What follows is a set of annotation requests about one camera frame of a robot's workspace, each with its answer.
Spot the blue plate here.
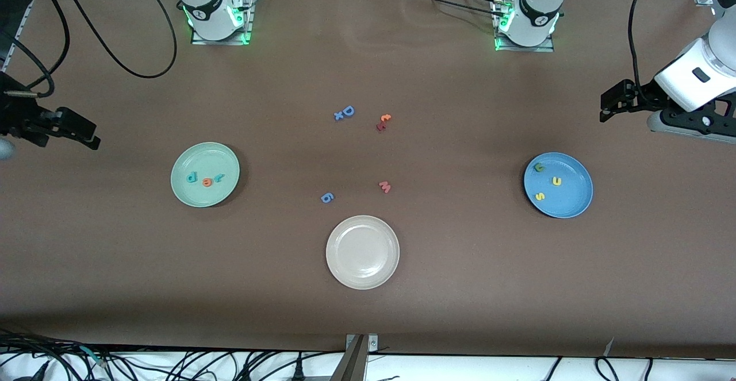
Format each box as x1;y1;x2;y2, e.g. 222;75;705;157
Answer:
523;152;593;219

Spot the mint green plate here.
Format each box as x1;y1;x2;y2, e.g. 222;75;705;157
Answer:
170;142;241;208

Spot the brown table cover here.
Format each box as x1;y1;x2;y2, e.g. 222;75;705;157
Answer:
0;0;736;360

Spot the beige plate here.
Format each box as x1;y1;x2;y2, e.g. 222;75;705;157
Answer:
325;215;400;290

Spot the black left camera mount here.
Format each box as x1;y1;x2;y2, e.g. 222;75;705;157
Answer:
661;97;736;140

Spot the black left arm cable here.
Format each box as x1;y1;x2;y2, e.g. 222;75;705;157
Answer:
628;0;656;109

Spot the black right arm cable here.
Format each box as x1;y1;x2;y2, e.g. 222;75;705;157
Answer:
52;0;178;79

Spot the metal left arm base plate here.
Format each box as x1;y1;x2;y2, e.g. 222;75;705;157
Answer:
493;0;556;53

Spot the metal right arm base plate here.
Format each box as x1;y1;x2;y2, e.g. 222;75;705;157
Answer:
191;0;254;46

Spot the black cable to arm base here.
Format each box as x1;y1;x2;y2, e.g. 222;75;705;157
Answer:
397;0;507;20

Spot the black cable tangle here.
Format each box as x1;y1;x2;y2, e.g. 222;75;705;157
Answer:
0;326;346;381

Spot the black looped cable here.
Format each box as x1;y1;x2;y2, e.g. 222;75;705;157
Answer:
594;356;620;381

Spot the metal table edge bracket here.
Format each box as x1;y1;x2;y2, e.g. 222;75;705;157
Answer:
330;333;380;381

